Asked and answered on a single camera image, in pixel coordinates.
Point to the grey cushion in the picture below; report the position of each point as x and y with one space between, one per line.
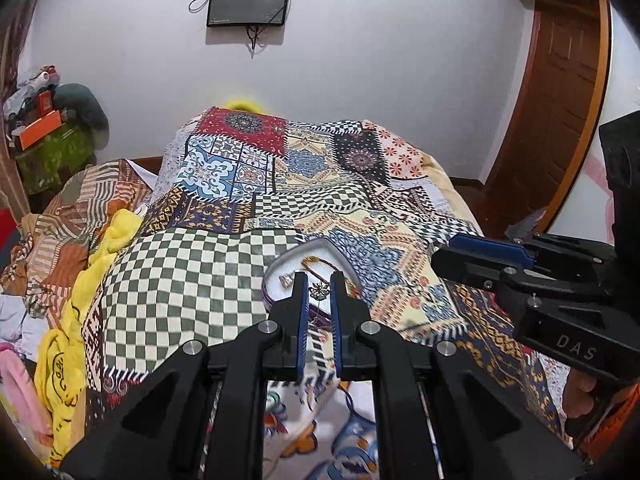
82 105

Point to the patchwork printed blanket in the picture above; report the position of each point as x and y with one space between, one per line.
210 270

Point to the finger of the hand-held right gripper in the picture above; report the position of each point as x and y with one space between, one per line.
492 249
465 266

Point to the yellow pillow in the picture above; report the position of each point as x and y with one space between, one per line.
245 105

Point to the green patterned cloth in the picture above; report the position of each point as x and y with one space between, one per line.
55 160

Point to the yellow cloth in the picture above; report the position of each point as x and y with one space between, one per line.
65 360

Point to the pink cloth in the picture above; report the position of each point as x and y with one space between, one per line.
22 395

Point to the orange box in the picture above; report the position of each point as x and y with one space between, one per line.
37 129

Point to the orange striped blanket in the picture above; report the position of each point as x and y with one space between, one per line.
65 230

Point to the silver bell earring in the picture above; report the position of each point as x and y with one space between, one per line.
287 280

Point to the wooden door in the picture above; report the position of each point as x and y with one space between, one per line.
560 95

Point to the person's right hand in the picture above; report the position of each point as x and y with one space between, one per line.
580 396

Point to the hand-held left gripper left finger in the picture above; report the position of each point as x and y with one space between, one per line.
301 325

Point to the heart-shaped white jewelry dish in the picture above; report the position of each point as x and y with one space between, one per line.
280 265

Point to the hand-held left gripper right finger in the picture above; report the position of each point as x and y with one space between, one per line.
335 325

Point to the orange cloth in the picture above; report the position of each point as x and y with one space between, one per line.
615 425

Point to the small black wall monitor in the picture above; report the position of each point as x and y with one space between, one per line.
248 1

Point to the pile of clothes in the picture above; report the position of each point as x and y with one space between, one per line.
27 95

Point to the brown curtain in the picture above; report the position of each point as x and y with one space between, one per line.
20 15

